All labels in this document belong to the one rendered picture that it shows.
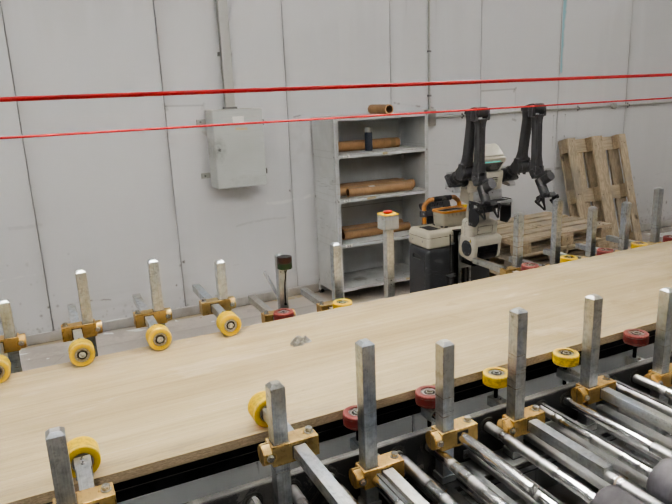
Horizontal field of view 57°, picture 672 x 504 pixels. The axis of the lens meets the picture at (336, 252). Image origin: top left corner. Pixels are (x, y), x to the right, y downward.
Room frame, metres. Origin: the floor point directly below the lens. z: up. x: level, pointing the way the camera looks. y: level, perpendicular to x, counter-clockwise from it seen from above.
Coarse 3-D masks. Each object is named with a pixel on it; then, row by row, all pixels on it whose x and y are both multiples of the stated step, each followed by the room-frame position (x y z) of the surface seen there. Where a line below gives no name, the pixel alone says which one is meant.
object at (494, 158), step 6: (486, 144) 3.93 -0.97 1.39; (492, 144) 3.95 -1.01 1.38; (486, 150) 3.88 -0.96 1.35; (492, 150) 3.90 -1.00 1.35; (498, 150) 3.92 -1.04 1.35; (486, 156) 3.85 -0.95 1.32; (492, 156) 3.87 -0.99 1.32; (498, 156) 3.88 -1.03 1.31; (504, 156) 3.89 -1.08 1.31; (486, 162) 3.84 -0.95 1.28; (492, 162) 3.86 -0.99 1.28; (498, 162) 3.89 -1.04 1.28; (486, 168) 3.89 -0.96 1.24; (492, 168) 3.92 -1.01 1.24; (498, 168) 3.94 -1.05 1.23
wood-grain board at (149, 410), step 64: (640, 256) 2.93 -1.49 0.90; (320, 320) 2.22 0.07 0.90; (384, 320) 2.20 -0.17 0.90; (448, 320) 2.17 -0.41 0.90; (576, 320) 2.11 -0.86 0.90; (640, 320) 2.09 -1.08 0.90; (0, 384) 1.78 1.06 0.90; (64, 384) 1.76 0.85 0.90; (128, 384) 1.74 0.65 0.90; (192, 384) 1.72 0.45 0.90; (256, 384) 1.70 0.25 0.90; (320, 384) 1.69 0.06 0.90; (384, 384) 1.67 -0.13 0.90; (0, 448) 1.40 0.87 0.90; (128, 448) 1.38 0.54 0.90; (192, 448) 1.37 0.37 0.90
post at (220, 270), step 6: (216, 264) 2.31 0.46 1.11; (222, 264) 2.32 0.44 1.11; (216, 270) 2.32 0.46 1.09; (222, 270) 2.32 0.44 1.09; (216, 276) 2.32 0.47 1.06; (222, 276) 2.32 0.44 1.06; (216, 282) 2.33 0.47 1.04; (222, 282) 2.32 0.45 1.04; (216, 288) 2.34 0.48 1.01; (222, 288) 2.32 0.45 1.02; (222, 294) 2.32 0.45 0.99
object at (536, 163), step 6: (528, 108) 3.82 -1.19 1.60; (534, 108) 3.79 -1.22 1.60; (528, 114) 3.82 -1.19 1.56; (534, 114) 3.79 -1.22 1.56; (540, 114) 3.80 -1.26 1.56; (534, 120) 3.81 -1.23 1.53; (540, 120) 3.80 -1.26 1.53; (534, 126) 3.81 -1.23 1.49; (540, 126) 3.80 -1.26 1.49; (534, 132) 3.81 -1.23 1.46; (540, 132) 3.80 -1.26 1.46; (534, 138) 3.81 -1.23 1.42; (540, 138) 3.80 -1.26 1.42; (534, 144) 3.81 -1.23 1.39; (540, 144) 3.80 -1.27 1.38; (534, 150) 3.80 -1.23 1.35; (540, 150) 3.80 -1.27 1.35; (534, 156) 3.80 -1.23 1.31; (540, 156) 3.80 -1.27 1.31; (534, 162) 3.79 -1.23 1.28; (540, 162) 3.80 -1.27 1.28; (534, 168) 3.79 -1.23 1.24; (540, 168) 3.80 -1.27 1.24
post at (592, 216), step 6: (588, 210) 3.20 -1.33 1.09; (594, 210) 3.17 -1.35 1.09; (588, 216) 3.19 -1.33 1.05; (594, 216) 3.17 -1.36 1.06; (588, 222) 3.19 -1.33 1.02; (594, 222) 3.18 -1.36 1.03; (588, 228) 3.19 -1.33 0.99; (594, 228) 3.18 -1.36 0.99; (588, 234) 3.19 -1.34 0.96; (594, 234) 3.18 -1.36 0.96; (588, 240) 3.19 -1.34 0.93; (594, 240) 3.18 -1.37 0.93; (588, 246) 3.18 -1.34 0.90; (594, 246) 3.18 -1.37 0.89; (588, 252) 3.18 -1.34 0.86; (594, 252) 3.18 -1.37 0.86
